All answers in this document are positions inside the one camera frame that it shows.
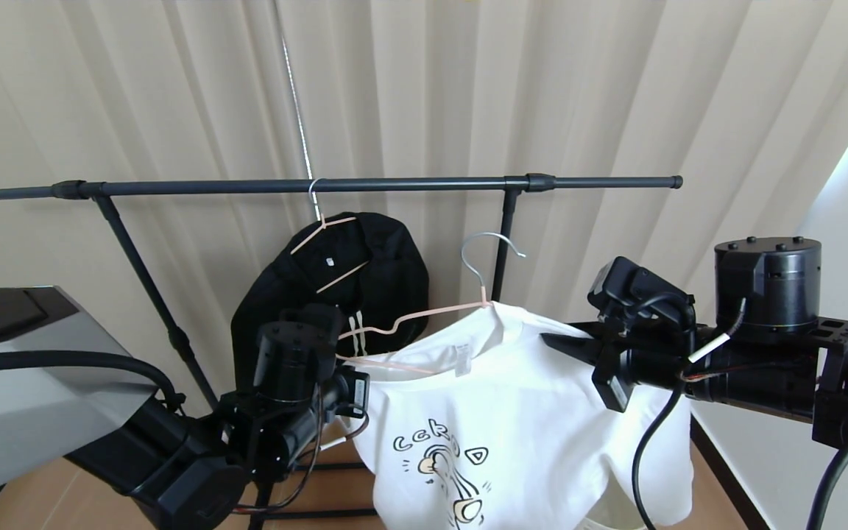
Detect pink clothes hanger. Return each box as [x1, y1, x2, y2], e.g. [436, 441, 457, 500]
[290, 179, 370, 295]
[336, 232, 528, 376]

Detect white printed T-shirt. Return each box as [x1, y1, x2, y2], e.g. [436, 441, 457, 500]
[343, 302, 693, 530]

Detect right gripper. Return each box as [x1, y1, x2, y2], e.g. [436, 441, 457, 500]
[592, 340, 819, 422]

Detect white laundry basket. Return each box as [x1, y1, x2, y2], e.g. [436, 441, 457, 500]
[579, 514, 649, 530]

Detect beige curtain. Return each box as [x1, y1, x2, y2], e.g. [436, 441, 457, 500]
[0, 0, 848, 472]

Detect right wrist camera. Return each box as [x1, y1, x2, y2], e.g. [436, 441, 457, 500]
[587, 256, 696, 347]

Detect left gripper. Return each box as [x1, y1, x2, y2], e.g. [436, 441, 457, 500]
[244, 367, 370, 473]

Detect black clothes rack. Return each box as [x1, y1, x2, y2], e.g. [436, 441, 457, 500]
[0, 174, 684, 530]

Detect black shorts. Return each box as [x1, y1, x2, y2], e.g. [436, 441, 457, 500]
[231, 212, 431, 391]

